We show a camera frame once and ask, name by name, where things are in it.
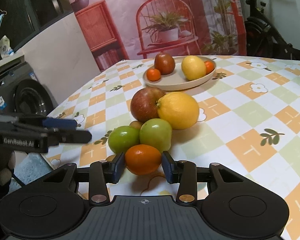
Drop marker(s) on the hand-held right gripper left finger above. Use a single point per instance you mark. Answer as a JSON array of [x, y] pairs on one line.
[[118, 167]]

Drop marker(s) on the small orange mandarin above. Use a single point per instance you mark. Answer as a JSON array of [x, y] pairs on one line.
[[153, 75], [209, 67]]

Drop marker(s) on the small yellow lemon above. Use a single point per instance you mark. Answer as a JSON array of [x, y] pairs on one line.
[[193, 68]]

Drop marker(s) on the grey washing machine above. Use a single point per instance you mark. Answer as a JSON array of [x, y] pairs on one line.
[[27, 97]]

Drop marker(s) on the checkered floral tablecloth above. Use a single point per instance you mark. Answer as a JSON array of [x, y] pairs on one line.
[[240, 120]]

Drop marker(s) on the person's left hand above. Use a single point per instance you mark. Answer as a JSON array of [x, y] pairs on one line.
[[3, 176]]

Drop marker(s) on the large yellow lemon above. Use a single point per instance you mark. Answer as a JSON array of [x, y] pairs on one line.
[[178, 111]]

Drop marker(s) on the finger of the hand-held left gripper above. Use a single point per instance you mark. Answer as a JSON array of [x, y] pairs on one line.
[[60, 123], [72, 136]]

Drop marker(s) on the red streaked apple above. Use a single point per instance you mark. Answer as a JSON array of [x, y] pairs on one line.
[[145, 105]]

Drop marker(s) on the green apple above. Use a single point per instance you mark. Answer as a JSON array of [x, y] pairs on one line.
[[155, 133], [122, 140]]

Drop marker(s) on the white board panel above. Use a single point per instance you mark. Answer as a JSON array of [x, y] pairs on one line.
[[65, 55]]

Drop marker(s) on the large orange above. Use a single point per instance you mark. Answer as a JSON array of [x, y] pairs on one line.
[[143, 160]]

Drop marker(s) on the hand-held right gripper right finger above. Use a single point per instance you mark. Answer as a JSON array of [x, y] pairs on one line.
[[167, 168]]

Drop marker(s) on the black exercise bike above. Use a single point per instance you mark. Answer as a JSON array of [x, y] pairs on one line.
[[260, 30]]

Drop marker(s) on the pink printed backdrop cloth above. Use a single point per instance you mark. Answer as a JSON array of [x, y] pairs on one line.
[[130, 5]]

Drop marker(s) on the beige round plate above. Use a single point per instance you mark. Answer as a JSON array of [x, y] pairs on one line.
[[175, 83]]

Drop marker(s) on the small brown fruit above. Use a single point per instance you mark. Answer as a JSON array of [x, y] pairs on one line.
[[135, 125]]

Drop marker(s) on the dark red apple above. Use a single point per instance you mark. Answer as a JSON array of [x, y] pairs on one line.
[[165, 63]]

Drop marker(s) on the white printed bag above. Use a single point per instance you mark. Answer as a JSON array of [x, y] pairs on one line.
[[5, 46]]

